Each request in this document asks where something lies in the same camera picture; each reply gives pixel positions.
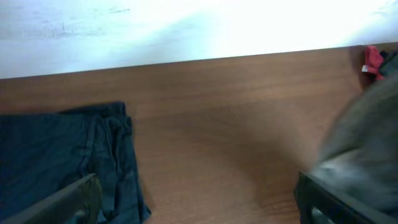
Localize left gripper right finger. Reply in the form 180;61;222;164
294;172;397;224

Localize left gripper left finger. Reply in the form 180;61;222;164
1;174;102;224

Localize grey cargo shorts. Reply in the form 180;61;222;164
310;51;397;218

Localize folded navy blue shorts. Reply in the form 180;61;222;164
1;102;151;223

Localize red garment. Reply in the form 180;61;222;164
361;45;384;80

